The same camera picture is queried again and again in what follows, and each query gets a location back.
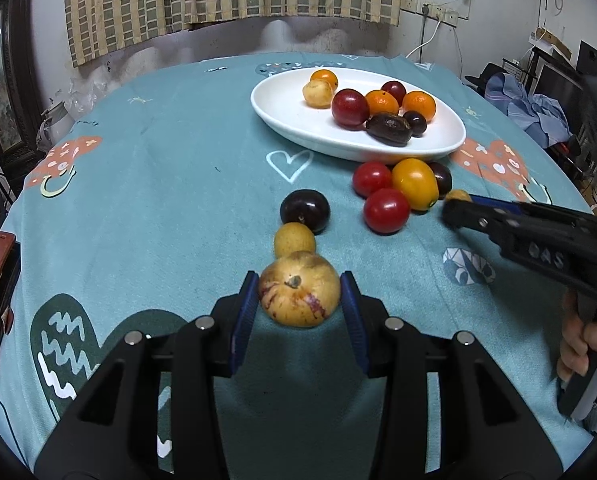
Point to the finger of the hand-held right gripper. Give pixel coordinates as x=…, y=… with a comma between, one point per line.
x=471, y=217
x=493, y=201

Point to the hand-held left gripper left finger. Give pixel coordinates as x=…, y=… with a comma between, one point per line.
x=243, y=320

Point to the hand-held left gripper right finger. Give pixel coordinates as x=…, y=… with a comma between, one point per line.
x=354, y=320

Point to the small pale yellow fruit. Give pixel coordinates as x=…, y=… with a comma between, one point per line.
x=294, y=241
x=457, y=195

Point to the spotted pale yellow fruit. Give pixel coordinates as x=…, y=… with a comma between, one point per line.
x=299, y=296

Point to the dark purple plum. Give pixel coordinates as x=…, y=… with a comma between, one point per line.
x=305, y=208
x=442, y=178
x=416, y=122

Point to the wrinkled dark passion fruit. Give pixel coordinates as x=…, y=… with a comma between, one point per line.
x=389, y=130

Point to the red plum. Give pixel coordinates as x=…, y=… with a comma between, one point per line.
x=394, y=91
x=350, y=108

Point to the pale yellow round fruit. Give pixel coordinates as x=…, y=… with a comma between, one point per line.
x=316, y=95

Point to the small orange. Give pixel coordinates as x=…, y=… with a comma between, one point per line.
x=326, y=79

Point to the white oval plate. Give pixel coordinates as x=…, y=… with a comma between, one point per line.
x=288, y=110

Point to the person's right hand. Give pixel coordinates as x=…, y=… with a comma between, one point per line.
x=571, y=345

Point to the yellow tomato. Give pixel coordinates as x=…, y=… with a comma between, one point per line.
x=414, y=183

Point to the red tomato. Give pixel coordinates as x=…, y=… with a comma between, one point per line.
x=386, y=211
x=371, y=178

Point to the blue cloth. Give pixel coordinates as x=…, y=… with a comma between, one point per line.
x=533, y=110

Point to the black chair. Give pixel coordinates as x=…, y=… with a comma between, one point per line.
x=483, y=77

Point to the black monitor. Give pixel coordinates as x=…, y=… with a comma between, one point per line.
x=561, y=85

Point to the teal printed tablecloth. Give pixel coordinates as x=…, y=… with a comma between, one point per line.
x=178, y=185

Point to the long cardboard box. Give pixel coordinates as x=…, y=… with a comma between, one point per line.
x=551, y=41

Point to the black speaker box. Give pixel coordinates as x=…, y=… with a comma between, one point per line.
x=592, y=59

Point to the clear plastic bag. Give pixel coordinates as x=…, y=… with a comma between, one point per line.
x=91, y=92

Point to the white plastic jug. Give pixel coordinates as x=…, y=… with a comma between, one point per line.
x=53, y=120

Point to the beige checked curtain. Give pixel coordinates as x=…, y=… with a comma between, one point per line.
x=178, y=0

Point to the white wall socket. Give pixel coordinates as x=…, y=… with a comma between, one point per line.
x=410, y=2
x=430, y=11
x=451, y=17

